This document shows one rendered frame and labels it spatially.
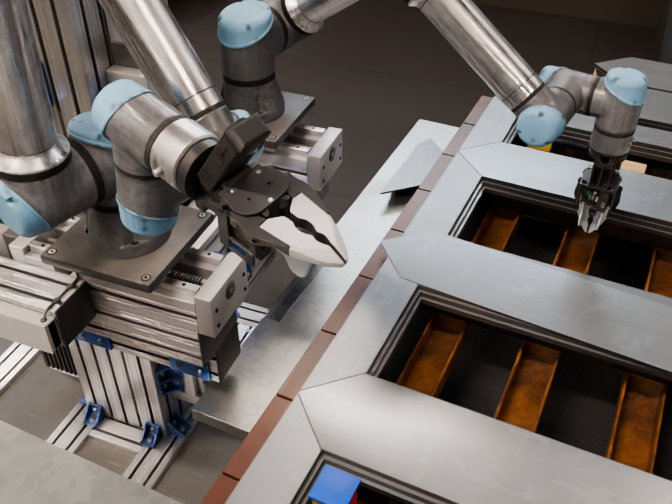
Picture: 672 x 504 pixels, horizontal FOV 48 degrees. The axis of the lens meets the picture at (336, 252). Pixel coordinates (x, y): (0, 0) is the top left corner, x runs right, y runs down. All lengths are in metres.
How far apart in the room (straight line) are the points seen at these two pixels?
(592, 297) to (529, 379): 0.21
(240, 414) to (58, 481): 0.57
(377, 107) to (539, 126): 2.64
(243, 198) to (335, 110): 3.16
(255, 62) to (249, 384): 0.67
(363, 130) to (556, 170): 1.93
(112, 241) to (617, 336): 0.94
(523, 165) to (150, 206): 1.19
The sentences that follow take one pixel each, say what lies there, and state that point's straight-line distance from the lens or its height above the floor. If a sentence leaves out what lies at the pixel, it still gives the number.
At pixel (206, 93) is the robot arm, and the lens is 1.02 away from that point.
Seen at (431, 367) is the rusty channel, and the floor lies 0.68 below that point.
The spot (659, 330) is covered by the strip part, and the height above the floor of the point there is 0.85.
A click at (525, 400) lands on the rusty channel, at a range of 1.58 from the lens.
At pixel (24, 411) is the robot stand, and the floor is 0.21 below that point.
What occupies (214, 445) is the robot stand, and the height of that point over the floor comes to 0.21.
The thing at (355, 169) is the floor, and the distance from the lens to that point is 3.45.
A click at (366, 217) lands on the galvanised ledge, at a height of 0.68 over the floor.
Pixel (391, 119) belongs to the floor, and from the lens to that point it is 3.85.
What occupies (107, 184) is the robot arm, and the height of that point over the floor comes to 1.20.
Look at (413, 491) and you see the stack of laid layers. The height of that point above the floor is 0.84.
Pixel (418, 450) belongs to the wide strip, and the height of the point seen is 0.85.
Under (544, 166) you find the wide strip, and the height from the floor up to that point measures 0.85.
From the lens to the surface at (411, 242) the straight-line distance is 1.64.
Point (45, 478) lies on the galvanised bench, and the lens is 1.05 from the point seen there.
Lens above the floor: 1.86
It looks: 39 degrees down
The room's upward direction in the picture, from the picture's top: straight up
